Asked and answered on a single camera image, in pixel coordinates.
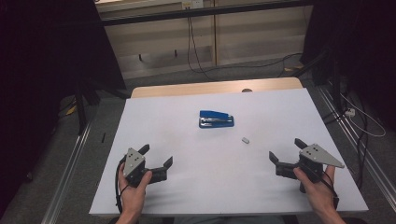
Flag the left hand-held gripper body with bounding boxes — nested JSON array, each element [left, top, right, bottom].
[[120, 147, 168, 189]]

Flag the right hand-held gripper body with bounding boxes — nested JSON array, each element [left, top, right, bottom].
[[275, 143, 346, 194]]

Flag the blue stapler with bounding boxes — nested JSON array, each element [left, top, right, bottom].
[[198, 109, 235, 129]]

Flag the person's left hand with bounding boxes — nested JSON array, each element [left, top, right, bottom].
[[117, 170, 153, 215]]

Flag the person's right hand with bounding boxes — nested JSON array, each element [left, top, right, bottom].
[[292, 165, 339, 216]]

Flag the white table cover sheet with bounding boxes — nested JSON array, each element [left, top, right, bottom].
[[89, 88, 369, 217]]

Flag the black metal stand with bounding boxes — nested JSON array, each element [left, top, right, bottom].
[[74, 78, 130, 135], [292, 49, 345, 114]]

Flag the person's grey trousers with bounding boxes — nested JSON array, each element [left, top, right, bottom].
[[172, 215, 286, 224]]

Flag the light wooden table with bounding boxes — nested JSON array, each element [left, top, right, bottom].
[[130, 77, 304, 99]]

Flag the black curtain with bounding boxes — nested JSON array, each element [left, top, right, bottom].
[[0, 0, 127, 216], [303, 0, 396, 132]]

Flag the black horizontal bar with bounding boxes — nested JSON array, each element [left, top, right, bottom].
[[101, 0, 314, 27]]

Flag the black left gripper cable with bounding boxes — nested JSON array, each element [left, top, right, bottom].
[[114, 157, 129, 215]]

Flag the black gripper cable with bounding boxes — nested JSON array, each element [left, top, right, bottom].
[[114, 157, 129, 215], [306, 161, 340, 210]]

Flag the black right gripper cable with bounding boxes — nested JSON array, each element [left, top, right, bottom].
[[306, 161, 340, 210]]

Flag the aluminium floor rail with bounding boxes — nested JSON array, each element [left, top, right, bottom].
[[317, 83, 396, 204], [41, 122, 93, 224]]

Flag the black floor cables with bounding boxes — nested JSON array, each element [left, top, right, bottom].
[[321, 90, 372, 189]]

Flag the white cable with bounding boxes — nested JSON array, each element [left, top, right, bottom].
[[339, 92, 387, 138]]

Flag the black hanging wall cable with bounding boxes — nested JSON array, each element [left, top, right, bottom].
[[186, 17, 304, 82]]

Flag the white wall socket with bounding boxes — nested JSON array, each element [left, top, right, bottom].
[[181, 0, 205, 9]]

